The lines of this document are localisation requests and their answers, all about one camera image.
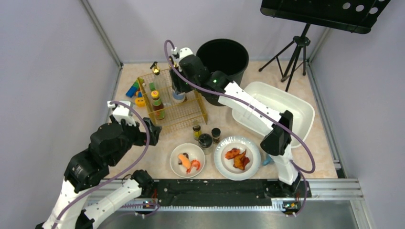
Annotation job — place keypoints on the orange food piece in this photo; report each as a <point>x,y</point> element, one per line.
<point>184,160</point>

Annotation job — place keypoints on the glass oil bottle dark liquid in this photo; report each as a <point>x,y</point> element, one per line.
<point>172,63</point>

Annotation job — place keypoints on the red shrimp toy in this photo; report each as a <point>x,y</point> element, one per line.
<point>194,164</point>

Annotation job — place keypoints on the white bowl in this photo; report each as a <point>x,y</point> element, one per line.
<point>194,152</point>

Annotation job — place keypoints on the black trash bin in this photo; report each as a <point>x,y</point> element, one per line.
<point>225,59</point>

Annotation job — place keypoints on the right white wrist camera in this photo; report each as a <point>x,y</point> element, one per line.
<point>179,54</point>

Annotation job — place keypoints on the metal corner post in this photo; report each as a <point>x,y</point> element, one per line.
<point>101,32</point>

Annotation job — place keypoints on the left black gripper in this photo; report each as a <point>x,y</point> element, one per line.
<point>150,131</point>

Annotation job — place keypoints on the fried food pieces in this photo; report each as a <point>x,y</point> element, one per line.
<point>240,160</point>

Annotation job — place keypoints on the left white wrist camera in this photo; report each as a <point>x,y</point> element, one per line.
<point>121,113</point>

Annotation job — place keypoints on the white paper plate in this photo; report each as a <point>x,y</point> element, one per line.
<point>225,166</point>

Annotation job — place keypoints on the small dark spice jar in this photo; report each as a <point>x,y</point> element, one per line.
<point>216,133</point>

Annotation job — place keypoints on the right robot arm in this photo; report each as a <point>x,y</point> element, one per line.
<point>277,141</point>

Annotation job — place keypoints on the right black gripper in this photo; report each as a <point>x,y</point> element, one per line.
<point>176,81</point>

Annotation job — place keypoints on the green toy block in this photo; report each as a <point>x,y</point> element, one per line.
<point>152,87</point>

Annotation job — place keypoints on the green lego brick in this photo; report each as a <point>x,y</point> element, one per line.
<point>138,83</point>

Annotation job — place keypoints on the white rectangular tub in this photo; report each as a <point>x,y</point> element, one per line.
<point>276,99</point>

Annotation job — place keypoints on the blue mug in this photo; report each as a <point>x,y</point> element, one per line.
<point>268,160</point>

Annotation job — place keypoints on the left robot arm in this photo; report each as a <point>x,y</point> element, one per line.
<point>86,169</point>

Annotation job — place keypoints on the gold wire basket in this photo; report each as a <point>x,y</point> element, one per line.
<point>178,116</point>

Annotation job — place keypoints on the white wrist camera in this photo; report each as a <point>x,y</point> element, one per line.
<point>179,54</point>
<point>121,113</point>

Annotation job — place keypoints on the blue toy block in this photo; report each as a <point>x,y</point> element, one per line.
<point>131,92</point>

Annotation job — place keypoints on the small yellow oil bottle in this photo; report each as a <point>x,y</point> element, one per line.
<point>196,130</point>

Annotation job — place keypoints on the black music stand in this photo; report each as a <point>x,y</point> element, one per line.
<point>354,16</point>

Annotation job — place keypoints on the red sauce bottle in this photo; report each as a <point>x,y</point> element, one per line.
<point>157,105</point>

